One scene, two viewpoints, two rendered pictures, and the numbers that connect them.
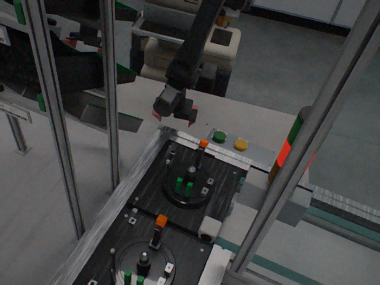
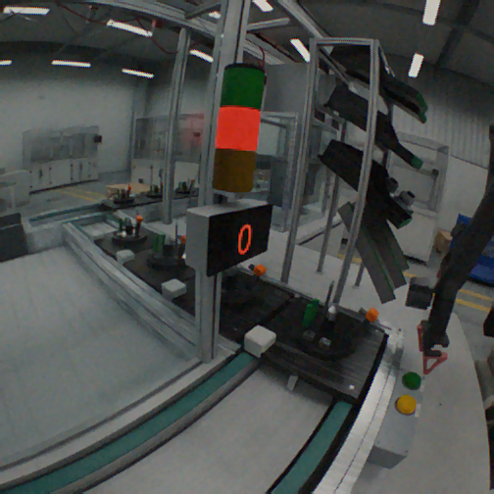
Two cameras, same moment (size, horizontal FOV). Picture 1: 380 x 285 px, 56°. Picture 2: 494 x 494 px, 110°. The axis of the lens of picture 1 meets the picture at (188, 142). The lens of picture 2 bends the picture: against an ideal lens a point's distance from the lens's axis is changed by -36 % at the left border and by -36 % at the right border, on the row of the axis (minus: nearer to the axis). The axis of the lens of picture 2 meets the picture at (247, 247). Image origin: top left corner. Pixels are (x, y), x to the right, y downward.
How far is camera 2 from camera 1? 0.83 m
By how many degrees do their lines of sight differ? 87
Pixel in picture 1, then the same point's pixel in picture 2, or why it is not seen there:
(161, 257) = (234, 295)
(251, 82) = not seen: outside the picture
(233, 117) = (462, 432)
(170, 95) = (420, 282)
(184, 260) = (228, 316)
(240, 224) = (272, 401)
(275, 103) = not seen: outside the picture
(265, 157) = (392, 437)
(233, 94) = not seen: outside the picture
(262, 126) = (461, 469)
